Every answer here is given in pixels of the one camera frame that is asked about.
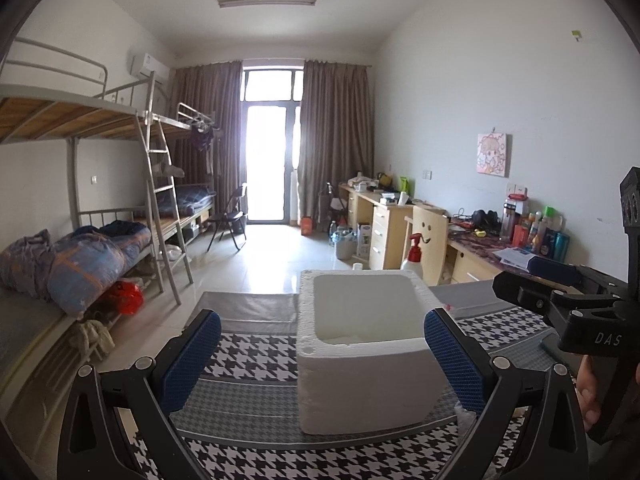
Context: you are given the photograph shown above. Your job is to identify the houndstooth tablecloth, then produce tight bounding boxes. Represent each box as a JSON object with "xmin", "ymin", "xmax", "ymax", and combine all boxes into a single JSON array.
[{"xmin": 100, "ymin": 280, "xmax": 601, "ymax": 480}]

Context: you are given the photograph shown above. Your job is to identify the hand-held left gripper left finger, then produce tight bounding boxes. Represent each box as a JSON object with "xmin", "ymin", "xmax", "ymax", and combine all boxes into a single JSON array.
[{"xmin": 57, "ymin": 308, "xmax": 222, "ymax": 480}]

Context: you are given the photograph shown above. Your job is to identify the ceiling tube light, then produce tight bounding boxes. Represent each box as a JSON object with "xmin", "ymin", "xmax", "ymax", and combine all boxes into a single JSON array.
[{"xmin": 217, "ymin": 0, "xmax": 318, "ymax": 9}]

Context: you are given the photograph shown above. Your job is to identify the person's right hand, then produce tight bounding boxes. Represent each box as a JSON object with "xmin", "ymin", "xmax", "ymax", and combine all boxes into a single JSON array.
[{"xmin": 572, "ymin": 355, "xmax": 602, "ymax": 428}]

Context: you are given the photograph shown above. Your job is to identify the dark blue bedding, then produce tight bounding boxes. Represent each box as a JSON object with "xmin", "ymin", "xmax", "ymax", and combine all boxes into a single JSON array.
[{"xmin": 175, "ymin": 184, "xmax": 217, "ymax": 216}]

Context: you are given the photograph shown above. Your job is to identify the pink cartoon wall poster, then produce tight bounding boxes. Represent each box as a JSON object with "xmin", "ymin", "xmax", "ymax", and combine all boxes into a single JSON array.
[{"xmin": 476, "ymin": 131, "xmax": 512, "ymax": 178}]

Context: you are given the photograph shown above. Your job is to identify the white air conditioner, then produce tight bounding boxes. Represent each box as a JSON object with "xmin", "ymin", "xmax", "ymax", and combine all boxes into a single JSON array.
[{"xmin": 129, "ymin": 52, "xmax": 168, "ymax": 83}]

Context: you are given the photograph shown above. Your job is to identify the grey trash bin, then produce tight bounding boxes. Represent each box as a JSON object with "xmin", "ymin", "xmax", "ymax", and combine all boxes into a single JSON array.
[{"xmin": 334, "ymin": 230, "xmax": 357, "ymax": 261}]

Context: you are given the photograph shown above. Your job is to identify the grey metal bunk bed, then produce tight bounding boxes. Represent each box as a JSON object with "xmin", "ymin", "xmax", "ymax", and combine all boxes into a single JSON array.
[
  {"xmin": 150, "ymin": 102, "xmax": 226, "ymax": 256},
  {"xmin": 0, "ymin": 35, "xmax": 196, "ymax": 411}
]

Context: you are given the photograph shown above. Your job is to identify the wooden chair with smiley cutout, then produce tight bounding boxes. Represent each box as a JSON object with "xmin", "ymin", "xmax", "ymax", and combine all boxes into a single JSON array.
[{"xmin": 400, "ymin": 205, "xmax": 449, "ymax": 286}]

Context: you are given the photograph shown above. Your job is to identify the blue plaid quilt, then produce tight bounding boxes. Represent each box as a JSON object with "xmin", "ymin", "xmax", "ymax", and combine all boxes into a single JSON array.
[{"xmin": 0, "ymin": 219, "xmax": 152, "ymax": 318}]

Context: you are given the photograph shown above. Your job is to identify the red plastic bag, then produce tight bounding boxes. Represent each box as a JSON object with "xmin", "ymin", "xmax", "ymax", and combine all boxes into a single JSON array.
[{"xmin": 102, "ymin": 281, "xmax": 145, "ymax": 317}]

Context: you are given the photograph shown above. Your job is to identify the printed paper sheets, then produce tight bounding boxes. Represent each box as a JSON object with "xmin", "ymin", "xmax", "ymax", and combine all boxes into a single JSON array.
[{"xmin": 492, "ymin": 246, "xmax": 538, "ymax": 271}]

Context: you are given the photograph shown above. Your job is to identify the black headphones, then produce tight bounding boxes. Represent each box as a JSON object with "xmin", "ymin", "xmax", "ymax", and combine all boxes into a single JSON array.
[{"xmin": 470, "ymin": 208, "xmax": 501, "ymax": 231}]

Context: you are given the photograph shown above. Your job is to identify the beige crumpled cloth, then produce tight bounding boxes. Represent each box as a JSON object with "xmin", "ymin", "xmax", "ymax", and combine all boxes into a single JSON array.
[{"xmin": 70, "ymin": 320, "xmax": 117, "ymax": 361}]

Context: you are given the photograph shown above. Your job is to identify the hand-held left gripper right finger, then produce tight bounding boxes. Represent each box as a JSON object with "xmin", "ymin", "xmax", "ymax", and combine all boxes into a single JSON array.
[{"xmin": 423, "ymin": 307, "xmax": 591, "ymax": 480}]

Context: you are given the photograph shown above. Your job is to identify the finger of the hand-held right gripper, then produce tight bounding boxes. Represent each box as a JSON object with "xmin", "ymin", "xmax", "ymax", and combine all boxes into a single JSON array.
[
  {"xmin": 492, "ymin": 272, "xmax": 621, "ymax": 322},
  {"xmin": 529, "ymin": 256, "xmax": 615, "ymax": 292}
]

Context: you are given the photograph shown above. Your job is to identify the black folding chair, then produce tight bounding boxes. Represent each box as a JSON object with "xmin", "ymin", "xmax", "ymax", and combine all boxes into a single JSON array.
[{"xmin": 206, "ymin": 183, "xmax": 249, "ymax": 253}]

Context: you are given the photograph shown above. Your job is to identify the white foam box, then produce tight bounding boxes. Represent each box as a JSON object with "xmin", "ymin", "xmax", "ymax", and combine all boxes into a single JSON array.
[{"xmin": 297, "ymin": 269, "xmax": 463, "ymax": 435}]

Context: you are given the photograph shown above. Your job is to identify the grey metal bed ladder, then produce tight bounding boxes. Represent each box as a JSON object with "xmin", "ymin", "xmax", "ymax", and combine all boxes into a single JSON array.
[{"xmin": 135, "ymin": 112, "xmax": 195, "ymax": 306}]

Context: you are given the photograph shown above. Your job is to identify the dark hanging clothes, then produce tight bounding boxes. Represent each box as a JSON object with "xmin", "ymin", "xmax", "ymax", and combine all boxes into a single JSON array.
[{"xmin": 189, "ymin": 120, "xmax": 223, "ymax": 153}]

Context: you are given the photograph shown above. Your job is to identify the long wooden desk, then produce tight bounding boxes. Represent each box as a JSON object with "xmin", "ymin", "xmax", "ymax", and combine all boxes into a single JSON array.
[{"xmin": 339, "ymin": 182, "xmax": 586, "ymax": 292}]

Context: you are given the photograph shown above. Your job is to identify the white pump bottle red cap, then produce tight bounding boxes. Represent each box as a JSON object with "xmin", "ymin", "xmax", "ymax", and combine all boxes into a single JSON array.
[{"xmin": 400, "ymin": 232, "xmax": 434, "ymax": 281}]

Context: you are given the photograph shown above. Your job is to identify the glass balcony door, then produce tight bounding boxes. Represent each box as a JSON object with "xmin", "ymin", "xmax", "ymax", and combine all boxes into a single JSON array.
[{"xmin": 241, "ymin": 60, "xmax": 306, "ymax": 226}]

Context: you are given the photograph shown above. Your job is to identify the brown curtain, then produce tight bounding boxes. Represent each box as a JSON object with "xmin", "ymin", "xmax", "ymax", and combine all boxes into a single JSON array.
[
  {"xmin": 170, "ymin": 60, "xmax": 244, "ymax": 226},
  {"xmin": 298, "ymin": 59, "xmax": 376, "ymax": 226}
]

